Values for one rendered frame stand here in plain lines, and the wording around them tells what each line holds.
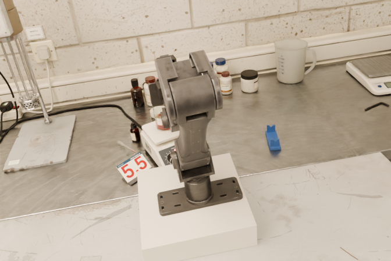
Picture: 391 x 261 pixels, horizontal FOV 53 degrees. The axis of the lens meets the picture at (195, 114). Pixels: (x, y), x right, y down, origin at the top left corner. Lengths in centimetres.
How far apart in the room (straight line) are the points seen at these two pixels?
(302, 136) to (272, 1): 62
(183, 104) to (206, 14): 101
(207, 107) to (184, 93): 4
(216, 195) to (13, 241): 52
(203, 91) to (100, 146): 77
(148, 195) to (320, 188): 45
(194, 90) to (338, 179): 61
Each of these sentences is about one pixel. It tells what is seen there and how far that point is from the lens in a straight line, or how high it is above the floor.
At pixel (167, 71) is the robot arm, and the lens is 66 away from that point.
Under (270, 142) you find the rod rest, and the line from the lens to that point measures 120.
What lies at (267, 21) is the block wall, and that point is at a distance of 167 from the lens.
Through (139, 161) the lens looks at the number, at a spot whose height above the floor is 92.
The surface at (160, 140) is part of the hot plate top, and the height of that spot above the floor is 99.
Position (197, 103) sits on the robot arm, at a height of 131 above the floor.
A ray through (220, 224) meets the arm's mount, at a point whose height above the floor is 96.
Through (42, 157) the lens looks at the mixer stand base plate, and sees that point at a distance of 136.
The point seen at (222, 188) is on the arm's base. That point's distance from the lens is 96.
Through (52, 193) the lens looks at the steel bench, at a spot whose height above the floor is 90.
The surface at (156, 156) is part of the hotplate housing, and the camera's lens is 114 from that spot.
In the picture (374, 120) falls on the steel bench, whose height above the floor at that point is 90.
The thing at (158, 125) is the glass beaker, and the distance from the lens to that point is 117.
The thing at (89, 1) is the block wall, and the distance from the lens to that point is 156.
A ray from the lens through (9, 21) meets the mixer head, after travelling 126.
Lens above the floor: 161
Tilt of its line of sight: 30 degrees down
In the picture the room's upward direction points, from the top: 7 degrees counter-clockwise
